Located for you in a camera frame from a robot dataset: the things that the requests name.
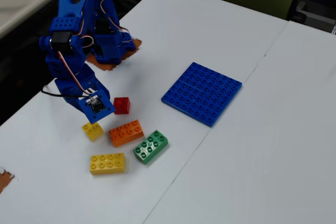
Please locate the grey metal frame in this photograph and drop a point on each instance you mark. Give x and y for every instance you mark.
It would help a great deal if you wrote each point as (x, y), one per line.
(312, 15)

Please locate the blue camera mount with board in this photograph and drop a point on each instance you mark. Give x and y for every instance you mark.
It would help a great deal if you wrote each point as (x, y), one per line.
(96, 104)

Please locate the red 2x2 block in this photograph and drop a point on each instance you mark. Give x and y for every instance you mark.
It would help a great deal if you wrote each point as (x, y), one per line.
(121, 105)

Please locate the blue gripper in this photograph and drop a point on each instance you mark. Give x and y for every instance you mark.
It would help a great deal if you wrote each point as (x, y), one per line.
(69, 99)

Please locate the blue 3D-printed robot arm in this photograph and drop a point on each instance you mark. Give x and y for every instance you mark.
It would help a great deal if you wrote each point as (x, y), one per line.
(78, 11)

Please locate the orange 2x4 block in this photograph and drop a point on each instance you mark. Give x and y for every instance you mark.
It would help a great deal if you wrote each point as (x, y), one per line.
(126, 132)

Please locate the yellow 2x2 block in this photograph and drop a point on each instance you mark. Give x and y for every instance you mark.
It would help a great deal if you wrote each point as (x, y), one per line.
(93, 130)

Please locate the blue 8x8 studded baseplate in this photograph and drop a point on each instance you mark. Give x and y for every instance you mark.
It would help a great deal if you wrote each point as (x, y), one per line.
(202, 94)

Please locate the green 2x4 block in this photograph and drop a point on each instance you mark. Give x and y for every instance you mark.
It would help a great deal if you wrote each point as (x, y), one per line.
(150, 146)

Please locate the yellow 2x4 block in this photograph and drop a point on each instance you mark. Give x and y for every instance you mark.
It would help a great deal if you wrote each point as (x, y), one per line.
(107, 163)

